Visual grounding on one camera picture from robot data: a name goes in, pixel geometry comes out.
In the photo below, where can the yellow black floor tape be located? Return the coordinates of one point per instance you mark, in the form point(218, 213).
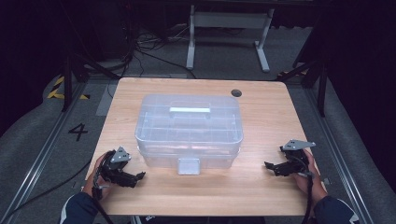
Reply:
point(56, 91)

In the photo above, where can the dark round table grommet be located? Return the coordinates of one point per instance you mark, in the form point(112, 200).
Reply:
point(236, 92)

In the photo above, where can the person's right hand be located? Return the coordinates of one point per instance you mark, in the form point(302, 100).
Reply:
point(314, 186)

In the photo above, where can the black tripod stand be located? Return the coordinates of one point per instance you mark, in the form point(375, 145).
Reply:
point(67, 84)
point(320, 87)

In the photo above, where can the metal floor rail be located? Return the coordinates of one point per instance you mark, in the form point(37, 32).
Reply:
point(339, 155)
point(43, 152)

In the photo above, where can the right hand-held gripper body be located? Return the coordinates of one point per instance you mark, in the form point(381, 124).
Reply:
point(294, 160)

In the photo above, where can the clear plastic storage box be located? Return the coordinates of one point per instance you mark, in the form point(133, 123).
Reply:
point(190, 133)

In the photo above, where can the white metal stand frame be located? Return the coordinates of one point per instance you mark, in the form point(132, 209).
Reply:
point(229, 20)

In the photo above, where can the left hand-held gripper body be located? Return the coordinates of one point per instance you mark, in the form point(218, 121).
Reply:
point(114, 169)

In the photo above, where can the person's left hand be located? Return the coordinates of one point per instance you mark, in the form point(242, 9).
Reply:
point(93, 183)

